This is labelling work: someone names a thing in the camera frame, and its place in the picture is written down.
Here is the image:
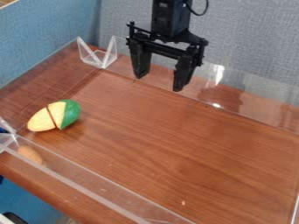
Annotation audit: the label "clear acrylic corner bracket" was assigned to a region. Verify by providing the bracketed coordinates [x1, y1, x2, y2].
[78, 36, 118, 69]

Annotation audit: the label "clear acrylic front wall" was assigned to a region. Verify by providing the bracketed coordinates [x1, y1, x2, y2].
[0, 135, 195, 224]

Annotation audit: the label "clear acrylic wall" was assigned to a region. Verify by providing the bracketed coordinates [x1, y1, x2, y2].
[107, 36, 299, 135]
[0, 135, 195, 224]

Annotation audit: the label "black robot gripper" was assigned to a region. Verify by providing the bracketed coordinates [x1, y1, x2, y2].
[127, 0, 210, 92]

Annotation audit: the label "yellow green toy corn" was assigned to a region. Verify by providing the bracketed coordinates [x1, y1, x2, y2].
[27, 100, 82, 132]

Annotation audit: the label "clear acrylic left bracket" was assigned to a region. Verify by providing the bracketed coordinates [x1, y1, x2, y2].
[0, 116, 19, 154]

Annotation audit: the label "clear acrylic back wall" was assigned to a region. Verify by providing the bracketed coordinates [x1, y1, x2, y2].
[107, 36, 299, 135]

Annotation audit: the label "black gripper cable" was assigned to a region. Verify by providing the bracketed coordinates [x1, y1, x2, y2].
[185, 0, 211, 17]

